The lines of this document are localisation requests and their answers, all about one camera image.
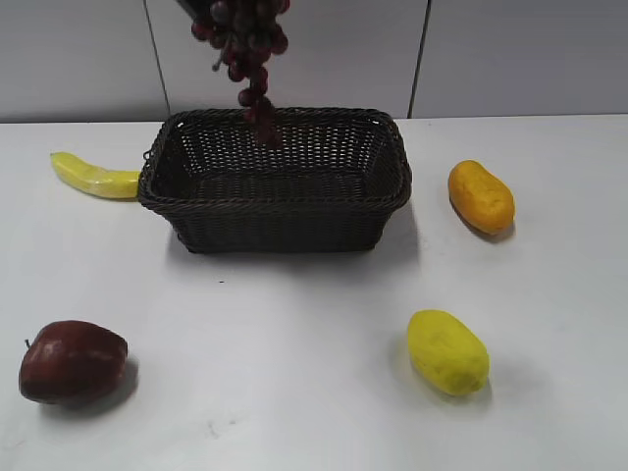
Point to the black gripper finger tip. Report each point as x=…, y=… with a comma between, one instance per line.
x=196, y=9

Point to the dark red grape bunch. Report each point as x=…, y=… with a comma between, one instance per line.
x=246, y=33

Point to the dark woven basket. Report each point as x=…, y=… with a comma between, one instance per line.
x=331, y=186

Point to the yellow banana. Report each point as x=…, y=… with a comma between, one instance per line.
x=94, y=180

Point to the orange mango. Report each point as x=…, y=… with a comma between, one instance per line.
x=480, y=198

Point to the red apple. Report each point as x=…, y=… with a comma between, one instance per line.
x=72, y=362

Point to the yellow lemon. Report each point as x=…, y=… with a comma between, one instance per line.
x=446, y=353

